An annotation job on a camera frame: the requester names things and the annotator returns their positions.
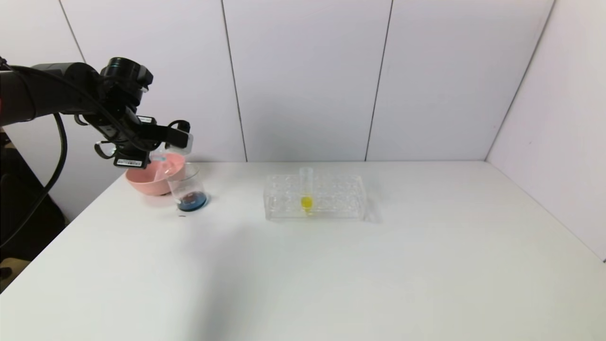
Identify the blue pigment test tube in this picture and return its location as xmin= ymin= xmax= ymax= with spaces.
xmin=151 ymin=150 xmax=185 ymax=177

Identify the yellow pigment test tube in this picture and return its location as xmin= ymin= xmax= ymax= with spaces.
xmin=300 ymin=167 xmax=314 ymax=214

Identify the clear acrylic test tube rack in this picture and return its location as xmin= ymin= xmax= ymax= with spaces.
xmin=264 ymin=173 xmax=366 ymax=221

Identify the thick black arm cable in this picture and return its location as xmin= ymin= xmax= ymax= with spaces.
xmin=0 ymin=113 xmax=68 ymax=249

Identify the clear glass beaker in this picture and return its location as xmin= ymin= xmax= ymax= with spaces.
xmin=167 ymin=162 xmax=209 ymax=214

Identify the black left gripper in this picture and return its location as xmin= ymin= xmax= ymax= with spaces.
xmin=113 ymin=138 xmax=161 ymax=170

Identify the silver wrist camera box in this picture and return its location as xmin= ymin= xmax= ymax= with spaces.
xmin=166 ymin=132 xmax=194 ymax=155

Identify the pink plastic bowl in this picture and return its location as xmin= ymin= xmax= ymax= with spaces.
xmin=125 ymin=153 xmax=186 ymax=197

